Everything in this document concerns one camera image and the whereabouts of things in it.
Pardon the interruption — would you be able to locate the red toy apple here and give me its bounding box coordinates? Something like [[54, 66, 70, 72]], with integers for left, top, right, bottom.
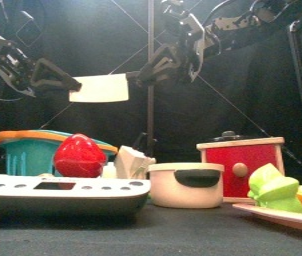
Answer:
[[52, 133, 108, 179]]

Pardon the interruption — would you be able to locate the vertical metal pole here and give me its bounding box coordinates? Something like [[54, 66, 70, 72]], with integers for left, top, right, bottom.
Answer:
[[145, 0, 156, 158]]

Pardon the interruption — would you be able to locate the black pole clamp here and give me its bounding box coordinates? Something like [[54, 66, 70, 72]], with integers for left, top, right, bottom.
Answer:
[[132, 132, 157, 158]]

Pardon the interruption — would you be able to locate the black knob lid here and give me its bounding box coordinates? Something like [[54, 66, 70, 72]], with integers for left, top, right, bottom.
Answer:
[[211, 130, 248, 143]]

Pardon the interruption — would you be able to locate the teal basket orange rim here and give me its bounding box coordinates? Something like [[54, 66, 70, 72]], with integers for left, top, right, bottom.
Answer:
[[0, 129, 119, 177]]

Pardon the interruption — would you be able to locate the small white toy piece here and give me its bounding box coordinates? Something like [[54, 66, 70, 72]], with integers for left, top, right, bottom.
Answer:
[[101, 162, 117, 179]]

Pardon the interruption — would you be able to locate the red wooden box with knob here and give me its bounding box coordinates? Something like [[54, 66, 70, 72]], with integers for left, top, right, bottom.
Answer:
[[196, 136, 286, 204]]

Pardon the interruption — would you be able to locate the white grey kitchen scale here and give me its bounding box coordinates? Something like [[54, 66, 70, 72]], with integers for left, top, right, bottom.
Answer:
[[0, 173, 152, 218]]

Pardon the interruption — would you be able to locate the green toy vegetable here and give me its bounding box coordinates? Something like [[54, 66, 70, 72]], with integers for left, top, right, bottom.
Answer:
[[245, 162, 302, 214]]

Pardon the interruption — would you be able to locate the pink plate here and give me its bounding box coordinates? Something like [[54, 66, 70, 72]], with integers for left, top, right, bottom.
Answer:
[[231, 202, 302, 234]]

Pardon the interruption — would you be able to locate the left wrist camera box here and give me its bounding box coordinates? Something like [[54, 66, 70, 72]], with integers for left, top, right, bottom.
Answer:
[[13, 10, 44, 48]]

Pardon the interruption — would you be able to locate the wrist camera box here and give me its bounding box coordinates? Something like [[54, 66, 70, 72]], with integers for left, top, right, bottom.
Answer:
[[159, 0, 191, 33], [13, 10, 44, 48]]

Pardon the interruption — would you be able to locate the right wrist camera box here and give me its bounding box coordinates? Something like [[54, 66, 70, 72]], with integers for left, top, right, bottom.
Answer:
[[159, 0, 191, 33]]

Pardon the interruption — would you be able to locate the cream toy pot black handle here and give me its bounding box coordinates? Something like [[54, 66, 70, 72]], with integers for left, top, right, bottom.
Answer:
[[147, 162, 225, 209]]

